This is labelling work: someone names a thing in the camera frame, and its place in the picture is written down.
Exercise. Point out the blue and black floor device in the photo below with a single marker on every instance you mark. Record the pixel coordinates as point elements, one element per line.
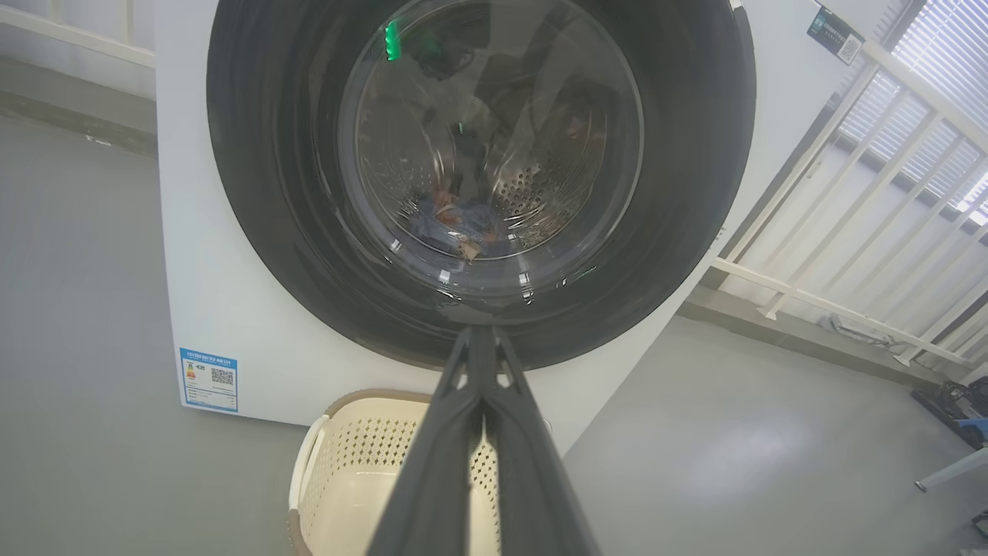
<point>957,409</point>

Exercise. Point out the blue energy label sticker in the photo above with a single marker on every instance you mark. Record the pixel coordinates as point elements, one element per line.
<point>208,380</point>

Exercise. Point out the white metal railing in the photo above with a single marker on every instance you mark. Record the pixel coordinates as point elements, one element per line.
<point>818,301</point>

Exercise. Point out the black QR code tag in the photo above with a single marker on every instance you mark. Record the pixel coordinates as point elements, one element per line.
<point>835,35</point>

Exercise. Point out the white furniture leg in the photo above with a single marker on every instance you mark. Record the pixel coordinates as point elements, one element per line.
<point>953,469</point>

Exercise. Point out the blue printed clothes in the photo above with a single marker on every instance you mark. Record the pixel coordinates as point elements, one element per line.
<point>455,224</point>

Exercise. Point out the white front-load washing machine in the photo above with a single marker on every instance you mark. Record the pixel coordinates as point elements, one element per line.
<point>224,255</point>

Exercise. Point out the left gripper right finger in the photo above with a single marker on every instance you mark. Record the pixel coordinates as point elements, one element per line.
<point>532,494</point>

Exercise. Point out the cream perforated laundry basket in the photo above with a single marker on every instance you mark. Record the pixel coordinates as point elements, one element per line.
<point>355,479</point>

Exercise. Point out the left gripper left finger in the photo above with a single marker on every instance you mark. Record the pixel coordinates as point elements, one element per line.
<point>432,479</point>

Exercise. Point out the white window blinds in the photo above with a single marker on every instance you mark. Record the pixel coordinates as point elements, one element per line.
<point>945,54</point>

